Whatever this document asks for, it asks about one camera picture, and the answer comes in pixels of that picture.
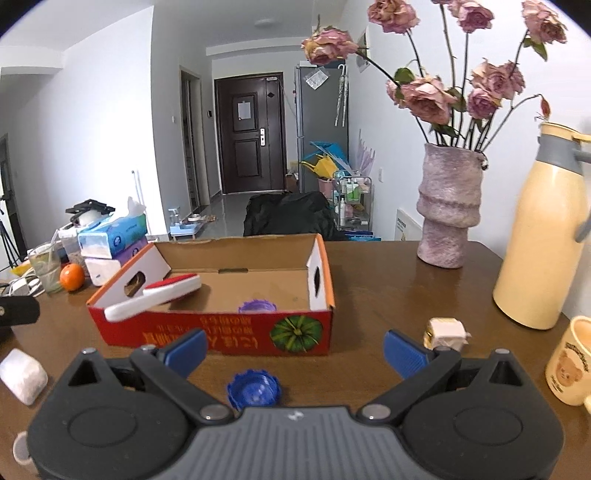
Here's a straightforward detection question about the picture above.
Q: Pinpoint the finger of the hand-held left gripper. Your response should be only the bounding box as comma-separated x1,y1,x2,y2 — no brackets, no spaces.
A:
0,296,41,329

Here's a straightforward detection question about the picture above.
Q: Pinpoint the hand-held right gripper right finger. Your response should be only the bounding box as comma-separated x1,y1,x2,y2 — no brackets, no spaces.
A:
358,329,539,425

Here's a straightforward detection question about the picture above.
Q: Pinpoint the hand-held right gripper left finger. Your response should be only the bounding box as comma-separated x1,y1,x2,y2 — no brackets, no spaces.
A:
53,329,234,426

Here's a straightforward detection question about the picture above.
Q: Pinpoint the cream plug adapter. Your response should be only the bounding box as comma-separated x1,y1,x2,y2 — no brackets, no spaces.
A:
423,317,472,352

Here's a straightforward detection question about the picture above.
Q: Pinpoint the red cardboard box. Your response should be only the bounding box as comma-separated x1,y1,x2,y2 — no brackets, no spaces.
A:
87,233,336,357

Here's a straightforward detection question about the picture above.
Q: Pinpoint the white small bottle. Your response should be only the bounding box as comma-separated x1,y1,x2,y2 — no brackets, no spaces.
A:
0,348,49,407

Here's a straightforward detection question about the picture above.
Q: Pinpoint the blue bottle cap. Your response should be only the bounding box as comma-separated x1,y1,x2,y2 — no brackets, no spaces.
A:
226,369,282,411

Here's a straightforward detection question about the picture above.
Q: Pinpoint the drinking glass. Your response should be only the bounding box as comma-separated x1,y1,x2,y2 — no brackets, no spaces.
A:
28,242,63,296

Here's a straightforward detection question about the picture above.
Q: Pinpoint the orange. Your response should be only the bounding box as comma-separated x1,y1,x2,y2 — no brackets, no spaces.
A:
60,263,86,292

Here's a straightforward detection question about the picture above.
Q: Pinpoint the white red lint brush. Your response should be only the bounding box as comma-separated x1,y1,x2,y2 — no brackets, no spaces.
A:
104,273,202,322

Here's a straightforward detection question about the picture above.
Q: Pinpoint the black tripod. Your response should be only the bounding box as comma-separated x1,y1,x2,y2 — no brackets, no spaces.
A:
0,194,28,273

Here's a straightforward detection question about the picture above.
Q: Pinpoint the purple bottle cap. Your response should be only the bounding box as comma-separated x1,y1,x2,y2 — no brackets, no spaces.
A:
238,299,278,315

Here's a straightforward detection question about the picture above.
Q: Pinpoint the clear food jar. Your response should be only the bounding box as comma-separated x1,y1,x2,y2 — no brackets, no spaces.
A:
58,226,81,266

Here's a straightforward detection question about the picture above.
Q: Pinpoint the white tissue pack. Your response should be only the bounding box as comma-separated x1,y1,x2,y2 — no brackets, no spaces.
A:
84,257,123,288

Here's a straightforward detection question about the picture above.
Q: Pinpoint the purple tissue pack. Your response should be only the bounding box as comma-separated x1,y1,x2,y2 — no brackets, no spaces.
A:
117,237,149,264

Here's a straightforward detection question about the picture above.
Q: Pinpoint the blue tissue box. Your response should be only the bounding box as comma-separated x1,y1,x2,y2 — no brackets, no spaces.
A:
78,196,148,259

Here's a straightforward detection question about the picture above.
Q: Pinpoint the black white device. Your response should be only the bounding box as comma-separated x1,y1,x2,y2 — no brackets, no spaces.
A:
65,199,116,227

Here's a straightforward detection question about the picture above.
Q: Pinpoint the white framed board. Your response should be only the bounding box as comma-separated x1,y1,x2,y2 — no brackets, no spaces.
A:
394,208,423,243

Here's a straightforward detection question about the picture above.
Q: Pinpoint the round pale lid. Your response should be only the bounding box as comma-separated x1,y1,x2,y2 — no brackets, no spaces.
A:
12,431,35,467

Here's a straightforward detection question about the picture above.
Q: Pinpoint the pink textured vase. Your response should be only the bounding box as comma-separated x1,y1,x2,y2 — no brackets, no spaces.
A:
416,142,489,269

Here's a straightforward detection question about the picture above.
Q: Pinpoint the cream bear mug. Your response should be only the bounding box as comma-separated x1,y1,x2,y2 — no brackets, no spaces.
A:
545,316,591,407

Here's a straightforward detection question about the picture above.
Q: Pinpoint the black duffel bag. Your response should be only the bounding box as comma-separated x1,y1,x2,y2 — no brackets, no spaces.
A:
243,191,347,241

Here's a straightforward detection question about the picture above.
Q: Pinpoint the cream thermos jug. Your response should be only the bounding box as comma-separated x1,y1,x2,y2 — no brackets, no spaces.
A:
492,122,591,330

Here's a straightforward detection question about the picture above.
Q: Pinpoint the dark brown entrance door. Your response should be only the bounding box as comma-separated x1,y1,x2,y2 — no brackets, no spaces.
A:
213,72,288,195

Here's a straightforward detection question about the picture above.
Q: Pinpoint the blue yellow plastic toy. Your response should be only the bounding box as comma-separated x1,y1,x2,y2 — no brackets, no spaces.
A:
300,141,352,181

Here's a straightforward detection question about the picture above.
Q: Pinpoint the grey refrigerator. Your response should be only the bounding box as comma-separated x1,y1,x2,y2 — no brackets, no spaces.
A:
294,59,350,195

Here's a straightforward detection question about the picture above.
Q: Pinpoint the bouquet of dried pink roses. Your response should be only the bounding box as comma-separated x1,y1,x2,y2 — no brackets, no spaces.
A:
301,0,568,151

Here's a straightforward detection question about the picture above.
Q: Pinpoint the clear hanging umbrella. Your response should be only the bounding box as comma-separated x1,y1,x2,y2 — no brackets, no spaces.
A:
335,65,349,126

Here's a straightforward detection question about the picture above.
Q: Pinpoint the white charger with cable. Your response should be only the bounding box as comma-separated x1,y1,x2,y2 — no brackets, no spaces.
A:
9,272,44,296

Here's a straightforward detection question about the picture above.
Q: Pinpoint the wire trolley cart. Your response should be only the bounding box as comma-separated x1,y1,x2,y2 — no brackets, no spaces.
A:
332,171,374,232

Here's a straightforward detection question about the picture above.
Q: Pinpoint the lavender wall decoration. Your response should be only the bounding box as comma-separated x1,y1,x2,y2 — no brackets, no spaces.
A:
353,129,377,171

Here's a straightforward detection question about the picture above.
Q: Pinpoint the side door frame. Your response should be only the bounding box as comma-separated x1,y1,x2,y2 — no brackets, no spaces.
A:
180,66,204,210

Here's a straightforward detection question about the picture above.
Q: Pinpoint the white wall picture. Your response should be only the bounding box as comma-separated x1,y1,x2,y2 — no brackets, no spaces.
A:
355,25,370,75

